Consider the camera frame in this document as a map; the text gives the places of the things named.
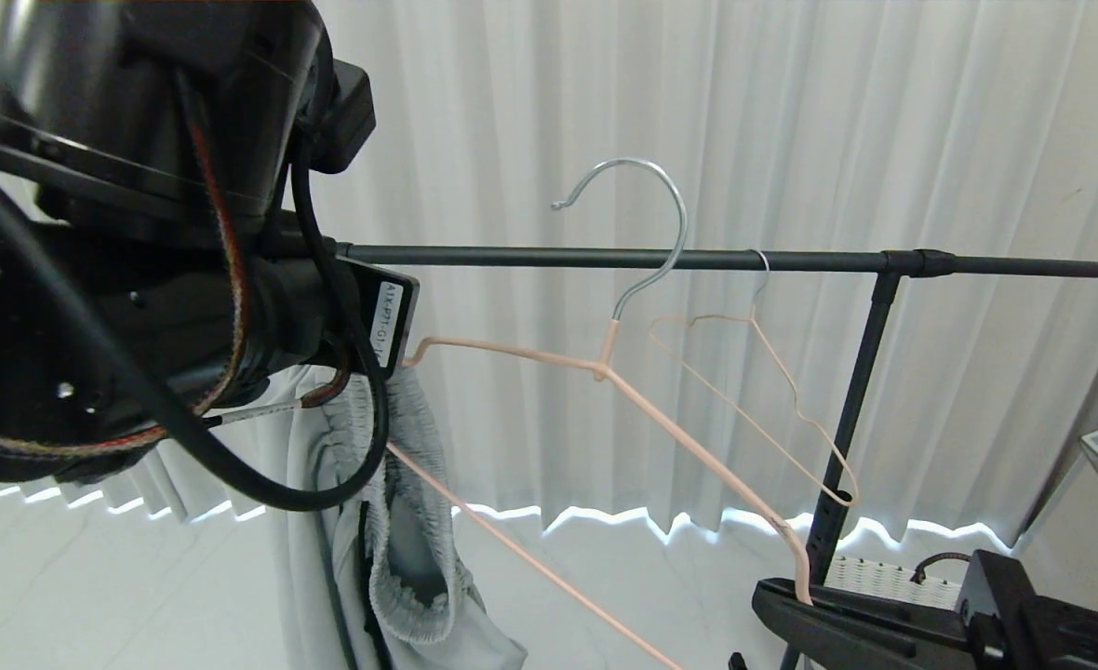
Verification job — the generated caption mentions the black cable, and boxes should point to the black cable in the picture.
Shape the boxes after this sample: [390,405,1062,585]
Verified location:
[0,130,392,513]

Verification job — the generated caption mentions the white laundry basket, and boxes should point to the white laundry basket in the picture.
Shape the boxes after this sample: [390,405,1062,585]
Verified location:
[828,552,973,610]

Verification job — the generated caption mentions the pale grey shorts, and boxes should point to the pale grey shorts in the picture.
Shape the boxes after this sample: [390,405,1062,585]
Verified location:
[270,363,527,670]

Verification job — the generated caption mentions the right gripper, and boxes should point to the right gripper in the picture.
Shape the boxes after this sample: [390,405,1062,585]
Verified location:
[752,549,1098,670]

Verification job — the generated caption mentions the black clothes rack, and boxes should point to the black clothes rack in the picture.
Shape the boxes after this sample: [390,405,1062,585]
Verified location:
[335,242,1098,670]

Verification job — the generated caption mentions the white curtain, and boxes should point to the white curtain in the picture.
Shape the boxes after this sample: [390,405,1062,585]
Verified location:
[0,0,1098,550]

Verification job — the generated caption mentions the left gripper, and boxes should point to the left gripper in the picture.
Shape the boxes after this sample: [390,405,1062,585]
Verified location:
[233,256,420,378]

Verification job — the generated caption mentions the pink clothes hanger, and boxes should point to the pink clothes hanger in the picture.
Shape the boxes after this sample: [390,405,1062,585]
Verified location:
[649,251,860,508]
[386,158,815,670]

